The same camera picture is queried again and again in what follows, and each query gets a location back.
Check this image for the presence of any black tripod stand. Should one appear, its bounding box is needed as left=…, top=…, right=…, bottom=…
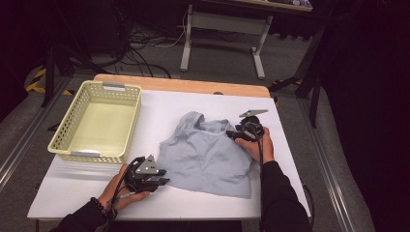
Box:
left=41, top=0, right=110, bottom=108

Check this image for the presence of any right hand-held gripper cable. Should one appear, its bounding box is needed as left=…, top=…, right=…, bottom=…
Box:
left=255, top=138, right=266, bottom=232

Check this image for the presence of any black floor cable bundle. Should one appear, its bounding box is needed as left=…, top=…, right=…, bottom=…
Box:
left=105, top=0, right=172, bottom=80

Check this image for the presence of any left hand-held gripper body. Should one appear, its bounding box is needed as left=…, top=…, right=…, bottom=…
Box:
left=123, top=154, right=161, bottom=194

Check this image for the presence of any thin black hanging cable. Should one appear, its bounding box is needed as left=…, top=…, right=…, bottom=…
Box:
left=301, top=182, right=316, bottom=230

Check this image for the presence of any white table cover sheet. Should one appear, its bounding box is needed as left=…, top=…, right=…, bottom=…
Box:
left=27, top=89, right=312, bottom=221

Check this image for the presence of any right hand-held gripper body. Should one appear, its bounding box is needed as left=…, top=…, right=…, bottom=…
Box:
left=234, top=108, right=270, bottom=143

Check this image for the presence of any person's left hand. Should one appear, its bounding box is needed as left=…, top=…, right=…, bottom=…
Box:
left=98, top=162, right=151, bottom=213

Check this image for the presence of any white floor cable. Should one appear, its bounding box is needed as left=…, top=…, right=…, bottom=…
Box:
left=154, top=9, right=190, bottom=49

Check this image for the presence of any light blue garment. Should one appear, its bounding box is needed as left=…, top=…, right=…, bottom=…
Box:
left=157, top=110, right=254, bottom=199

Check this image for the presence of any yellow perforated plastic basket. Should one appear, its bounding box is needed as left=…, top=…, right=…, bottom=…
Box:
left=46, top=80, right=143, bottom=165

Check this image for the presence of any hand-held gripper cable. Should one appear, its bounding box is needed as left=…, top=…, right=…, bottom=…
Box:
left=107, top=157, right=146, bottom=220
left=255, top=138, right=266, bottom=232

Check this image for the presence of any aluminium floor rail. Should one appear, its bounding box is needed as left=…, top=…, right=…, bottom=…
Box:
left=298, top=96, right=356, bottom=232
left=0, top=76, right=71, bottom=191

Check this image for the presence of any left hand-held gripper cable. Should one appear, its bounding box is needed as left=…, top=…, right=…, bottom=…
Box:
left=107, top=157, right=146, bottom=220

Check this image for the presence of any black metal stand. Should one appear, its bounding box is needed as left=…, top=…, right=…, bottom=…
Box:
left=268, top=23, right=327, bottom=129

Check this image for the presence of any desk with white legs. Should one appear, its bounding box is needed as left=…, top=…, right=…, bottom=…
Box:
left=178, top=0, right=315, bottom=80

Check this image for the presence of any person's right hand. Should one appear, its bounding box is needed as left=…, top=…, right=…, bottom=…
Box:
left=234, top=126, right=276, bottom=165

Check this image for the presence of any blue pink patterned object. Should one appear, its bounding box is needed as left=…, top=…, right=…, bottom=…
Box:
left=290, top=0, right=314, bottom=9

